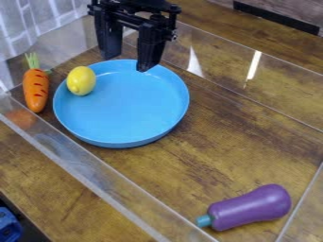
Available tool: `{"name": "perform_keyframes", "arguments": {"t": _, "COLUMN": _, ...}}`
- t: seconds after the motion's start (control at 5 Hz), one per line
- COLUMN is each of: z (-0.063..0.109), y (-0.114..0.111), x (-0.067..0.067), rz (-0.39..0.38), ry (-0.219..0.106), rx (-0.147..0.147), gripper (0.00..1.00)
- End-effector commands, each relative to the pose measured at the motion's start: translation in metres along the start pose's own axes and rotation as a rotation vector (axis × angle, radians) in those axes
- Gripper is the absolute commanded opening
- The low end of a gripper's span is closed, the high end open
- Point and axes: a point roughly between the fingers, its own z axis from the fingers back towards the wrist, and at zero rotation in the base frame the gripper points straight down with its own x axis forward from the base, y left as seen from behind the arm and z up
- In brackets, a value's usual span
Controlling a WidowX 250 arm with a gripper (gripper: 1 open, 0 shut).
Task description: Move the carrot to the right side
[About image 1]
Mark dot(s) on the blue object at corner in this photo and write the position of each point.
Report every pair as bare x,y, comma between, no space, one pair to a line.
11,228

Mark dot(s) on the yellow toy lemon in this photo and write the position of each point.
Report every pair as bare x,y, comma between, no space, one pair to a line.
81,80

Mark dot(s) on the orange toy carrot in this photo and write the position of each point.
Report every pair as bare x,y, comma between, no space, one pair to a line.
35,84

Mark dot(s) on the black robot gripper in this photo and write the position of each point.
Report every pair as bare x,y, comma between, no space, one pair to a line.
153,16

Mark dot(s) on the blue round plate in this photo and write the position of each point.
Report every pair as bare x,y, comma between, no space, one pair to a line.
133,108

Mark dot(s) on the purple toy eggplant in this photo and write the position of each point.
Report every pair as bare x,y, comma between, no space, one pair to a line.
268,203

